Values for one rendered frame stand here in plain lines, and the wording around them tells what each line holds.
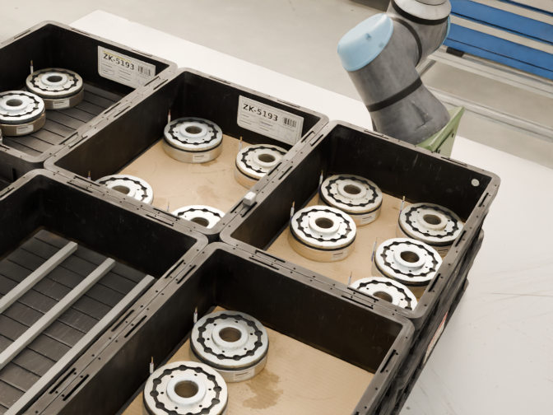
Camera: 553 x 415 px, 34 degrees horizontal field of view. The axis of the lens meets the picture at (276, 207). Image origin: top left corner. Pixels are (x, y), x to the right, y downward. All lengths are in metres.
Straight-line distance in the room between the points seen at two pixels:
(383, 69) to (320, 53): 2.19
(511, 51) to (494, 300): 1.78
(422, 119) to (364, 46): 0.17
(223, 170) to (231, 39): 2.37
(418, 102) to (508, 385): 0.55
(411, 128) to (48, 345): 0.80
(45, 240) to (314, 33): 2.77
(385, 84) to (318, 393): 0.70
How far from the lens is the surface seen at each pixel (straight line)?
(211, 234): 1.25
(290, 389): 1.19
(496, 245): 1.73
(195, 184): 1.52
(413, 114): 1.70
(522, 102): 3.80
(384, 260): 1.36
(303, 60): 3.79
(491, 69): 3.30
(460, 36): 3.32
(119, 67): 1.72
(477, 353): 1.49
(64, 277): 1.33
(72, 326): 1.25
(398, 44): 1.71
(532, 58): 3.27
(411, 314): 1.17
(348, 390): 1.20
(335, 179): 1.51
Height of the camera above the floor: 1.70
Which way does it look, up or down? 36 degrees down
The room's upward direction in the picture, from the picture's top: 7 degrees clockwise
